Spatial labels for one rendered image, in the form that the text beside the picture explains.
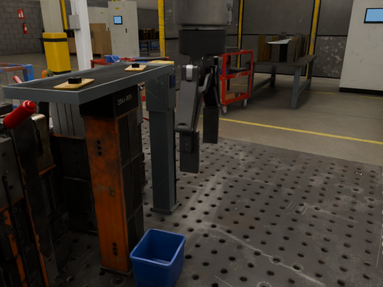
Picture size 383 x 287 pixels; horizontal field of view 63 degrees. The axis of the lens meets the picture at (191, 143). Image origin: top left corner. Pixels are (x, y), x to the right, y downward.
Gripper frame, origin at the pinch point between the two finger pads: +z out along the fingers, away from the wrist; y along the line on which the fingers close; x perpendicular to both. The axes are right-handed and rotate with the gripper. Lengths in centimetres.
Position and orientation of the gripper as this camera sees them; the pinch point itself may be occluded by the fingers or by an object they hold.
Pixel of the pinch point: (200, 150)
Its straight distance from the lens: 55.5
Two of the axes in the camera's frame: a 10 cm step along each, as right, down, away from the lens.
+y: 3.0, -3.4, 8.9
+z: 0.0, 9.3, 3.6
